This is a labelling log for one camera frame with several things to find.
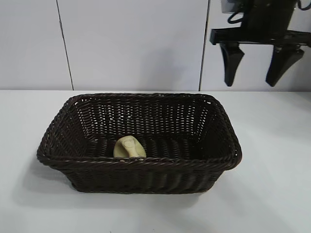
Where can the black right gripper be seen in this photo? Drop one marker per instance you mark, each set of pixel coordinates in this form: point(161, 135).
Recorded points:
point(267, 19)

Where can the dark brown woven wicker basket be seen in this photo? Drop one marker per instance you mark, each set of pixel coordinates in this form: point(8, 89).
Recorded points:
point(182, 145)

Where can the pale yellow egg yolk pastry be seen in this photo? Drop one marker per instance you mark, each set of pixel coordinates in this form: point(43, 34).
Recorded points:
point(127, 148)

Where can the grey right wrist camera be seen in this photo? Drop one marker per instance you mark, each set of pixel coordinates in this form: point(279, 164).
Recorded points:
point(230, 5)

